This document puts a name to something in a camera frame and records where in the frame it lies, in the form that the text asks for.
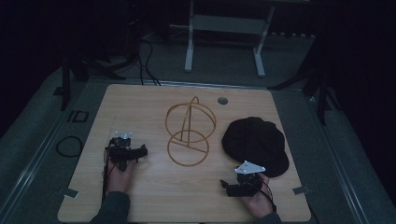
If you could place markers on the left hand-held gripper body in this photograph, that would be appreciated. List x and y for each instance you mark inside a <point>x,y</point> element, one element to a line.
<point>120,152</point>

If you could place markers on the person's left hand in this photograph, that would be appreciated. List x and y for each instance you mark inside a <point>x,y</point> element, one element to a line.
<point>120,180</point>

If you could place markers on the grey tape piece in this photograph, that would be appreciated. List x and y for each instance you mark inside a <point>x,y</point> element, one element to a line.
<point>71,193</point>
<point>301,190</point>

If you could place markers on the black metal stand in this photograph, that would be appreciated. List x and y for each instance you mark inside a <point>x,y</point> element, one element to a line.
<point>65,81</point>
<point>322,93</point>

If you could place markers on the person's right hand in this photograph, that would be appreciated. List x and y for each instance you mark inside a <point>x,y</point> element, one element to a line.
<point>260,202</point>

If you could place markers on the white metal table frame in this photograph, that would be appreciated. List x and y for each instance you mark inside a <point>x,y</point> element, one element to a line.
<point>224,24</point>

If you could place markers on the grey table grommet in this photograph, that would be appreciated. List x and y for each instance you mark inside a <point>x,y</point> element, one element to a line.
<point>222,100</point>

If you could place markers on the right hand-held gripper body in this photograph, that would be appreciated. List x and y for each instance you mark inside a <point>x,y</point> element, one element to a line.
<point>247,182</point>

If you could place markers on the black hat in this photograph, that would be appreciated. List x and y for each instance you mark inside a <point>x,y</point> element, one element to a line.
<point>253,143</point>

